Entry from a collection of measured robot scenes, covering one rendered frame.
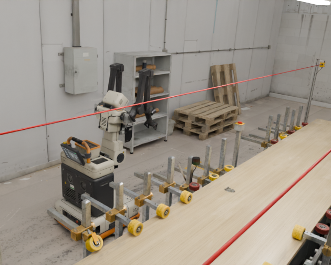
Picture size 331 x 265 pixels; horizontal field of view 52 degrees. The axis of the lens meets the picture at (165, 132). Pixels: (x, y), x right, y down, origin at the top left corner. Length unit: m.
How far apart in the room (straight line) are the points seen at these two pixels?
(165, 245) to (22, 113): 3.12
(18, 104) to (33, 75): 0.41
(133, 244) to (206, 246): 0.41
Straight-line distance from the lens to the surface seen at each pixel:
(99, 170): 3.10
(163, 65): 5.86
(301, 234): 2.21
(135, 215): 3.67
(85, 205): 1.93
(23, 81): 4.57
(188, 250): 1.98
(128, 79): 5.18
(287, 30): 10.62
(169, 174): 2.44
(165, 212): 2.19
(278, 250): 2.12
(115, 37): 5.38
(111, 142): 3.42
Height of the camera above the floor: 2.11
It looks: 19 degrees down
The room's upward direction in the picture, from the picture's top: 4 degrees clockwise
